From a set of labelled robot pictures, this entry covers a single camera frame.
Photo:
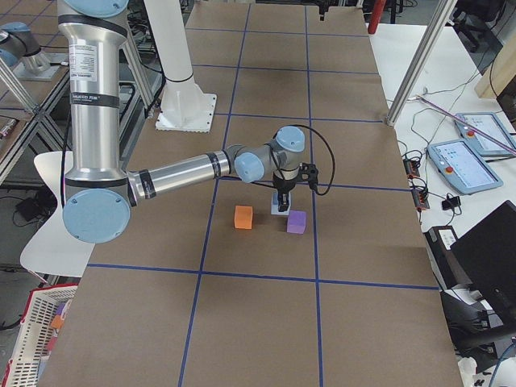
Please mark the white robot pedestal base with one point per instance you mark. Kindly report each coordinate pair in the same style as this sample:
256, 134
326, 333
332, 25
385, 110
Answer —
184, 106

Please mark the orange foam block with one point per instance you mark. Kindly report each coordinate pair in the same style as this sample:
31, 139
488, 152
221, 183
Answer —
243, 217

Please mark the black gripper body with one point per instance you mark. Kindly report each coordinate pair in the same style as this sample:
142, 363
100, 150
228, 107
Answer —
285, 185

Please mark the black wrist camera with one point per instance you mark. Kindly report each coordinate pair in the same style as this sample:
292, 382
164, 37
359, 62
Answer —
309, 173

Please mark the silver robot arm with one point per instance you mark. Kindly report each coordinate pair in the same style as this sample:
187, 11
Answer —
99, 193

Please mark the aluminium frame post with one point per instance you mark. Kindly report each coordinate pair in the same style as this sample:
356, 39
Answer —
429, 38

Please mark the white plastic basket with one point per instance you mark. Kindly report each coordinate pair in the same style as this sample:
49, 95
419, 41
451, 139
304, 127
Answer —
31, 353

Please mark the light blue foam block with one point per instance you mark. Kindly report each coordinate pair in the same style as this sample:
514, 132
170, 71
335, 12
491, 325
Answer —
274, 209

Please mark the black laptop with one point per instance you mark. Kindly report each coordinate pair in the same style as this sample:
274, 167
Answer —
487, 254

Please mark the purple foam block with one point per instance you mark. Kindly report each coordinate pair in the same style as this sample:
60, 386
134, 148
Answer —
296, 222

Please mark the teach pendant tablet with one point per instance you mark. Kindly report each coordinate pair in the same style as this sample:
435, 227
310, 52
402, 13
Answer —
462, 167
490, 124

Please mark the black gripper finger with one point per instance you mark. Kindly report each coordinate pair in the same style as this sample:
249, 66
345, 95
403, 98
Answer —
322, 9
283, 202

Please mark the far teach pendant tablet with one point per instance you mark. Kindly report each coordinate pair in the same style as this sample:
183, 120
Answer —
490, 124

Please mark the near teach pendant tablet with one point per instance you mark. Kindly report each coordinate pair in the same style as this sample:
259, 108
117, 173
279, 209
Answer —
462, 167

